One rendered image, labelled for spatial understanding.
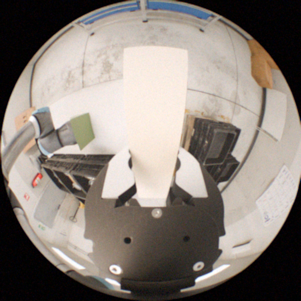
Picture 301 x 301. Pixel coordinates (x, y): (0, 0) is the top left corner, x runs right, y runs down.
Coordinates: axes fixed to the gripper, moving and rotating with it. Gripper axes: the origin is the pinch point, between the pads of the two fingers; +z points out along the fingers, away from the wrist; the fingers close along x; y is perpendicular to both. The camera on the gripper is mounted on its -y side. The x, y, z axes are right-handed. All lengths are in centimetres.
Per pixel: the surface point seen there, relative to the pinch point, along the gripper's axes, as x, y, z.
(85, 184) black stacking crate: -53, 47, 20
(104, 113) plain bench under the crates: -28.3, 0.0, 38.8
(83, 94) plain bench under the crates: -43, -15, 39
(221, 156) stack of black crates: 82, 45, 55
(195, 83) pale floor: 56, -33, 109
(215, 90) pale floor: 91, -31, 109
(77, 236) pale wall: -303, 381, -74
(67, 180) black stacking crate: -83, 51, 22
